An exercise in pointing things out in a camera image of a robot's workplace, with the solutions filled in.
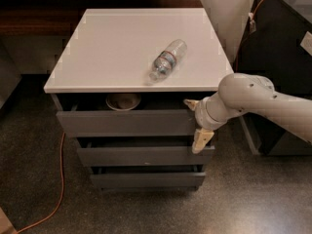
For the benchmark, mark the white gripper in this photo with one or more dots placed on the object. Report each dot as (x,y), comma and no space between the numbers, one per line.
(203,115)

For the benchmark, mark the clear plastic water bottle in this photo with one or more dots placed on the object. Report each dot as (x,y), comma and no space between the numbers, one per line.
(165,63)

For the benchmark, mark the grey top drawer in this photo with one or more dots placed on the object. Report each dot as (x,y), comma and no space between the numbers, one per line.
(157,115)

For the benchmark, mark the grey drawer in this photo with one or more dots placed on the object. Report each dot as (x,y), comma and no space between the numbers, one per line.
(157,115)
(148,177)
(141,151)

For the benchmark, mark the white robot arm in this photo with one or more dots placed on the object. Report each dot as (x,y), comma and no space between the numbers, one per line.
(240,93)

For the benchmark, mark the grey middle drawer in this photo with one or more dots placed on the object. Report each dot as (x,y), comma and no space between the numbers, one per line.
(141,151)

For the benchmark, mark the grey bottom drawer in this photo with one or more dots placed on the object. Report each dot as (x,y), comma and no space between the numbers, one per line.
(148,177)

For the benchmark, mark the white paper bowl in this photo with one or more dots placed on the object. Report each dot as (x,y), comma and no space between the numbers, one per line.
(123,102)

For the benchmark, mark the dark wooden desk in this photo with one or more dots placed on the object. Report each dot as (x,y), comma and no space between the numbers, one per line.
(60,17)

